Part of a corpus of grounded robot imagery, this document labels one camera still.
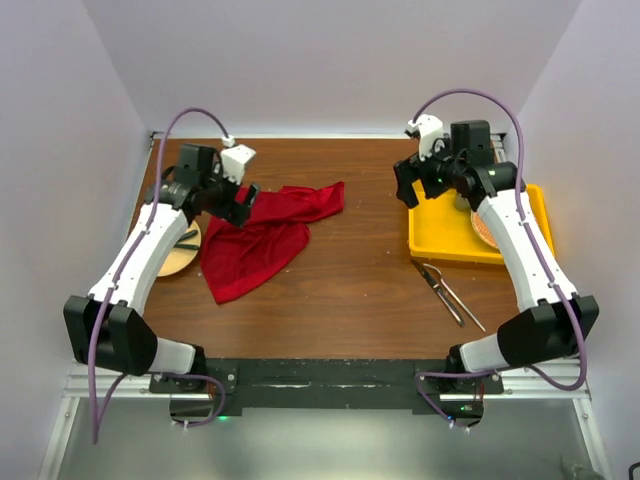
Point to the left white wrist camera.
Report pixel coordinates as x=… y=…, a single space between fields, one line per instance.
x=235 y=159

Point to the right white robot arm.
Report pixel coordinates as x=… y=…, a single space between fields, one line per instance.
x=553 y=319

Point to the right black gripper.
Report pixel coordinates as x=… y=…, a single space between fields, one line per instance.
x=406 y=171

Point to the yellow plastic tray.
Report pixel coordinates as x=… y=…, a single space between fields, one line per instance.
x=445 y=230

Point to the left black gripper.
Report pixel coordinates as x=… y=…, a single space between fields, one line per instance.
x=232 y=211

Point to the red cloth napkin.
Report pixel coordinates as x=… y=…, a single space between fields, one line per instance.
x=237 y=260

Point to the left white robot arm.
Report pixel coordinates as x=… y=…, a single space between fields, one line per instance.
x=106 y=326

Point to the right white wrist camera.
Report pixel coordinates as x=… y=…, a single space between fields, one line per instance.
x=427 y=129

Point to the silver knife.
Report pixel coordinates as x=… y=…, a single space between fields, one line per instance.
x=439 y=291

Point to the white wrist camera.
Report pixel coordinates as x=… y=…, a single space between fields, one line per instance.
x=427 y=129
x=235 y=159

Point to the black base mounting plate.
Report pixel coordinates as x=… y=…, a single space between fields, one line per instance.
x=369 y=384

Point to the silver fork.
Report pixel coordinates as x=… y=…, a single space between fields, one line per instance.
x=455 y=299

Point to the round wooden plate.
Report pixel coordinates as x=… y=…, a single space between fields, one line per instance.
x=178 y=260

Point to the orange woven coaster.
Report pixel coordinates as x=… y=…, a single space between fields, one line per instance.
x=482 y=231

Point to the white cup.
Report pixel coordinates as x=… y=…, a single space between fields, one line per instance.
x=461 y=203

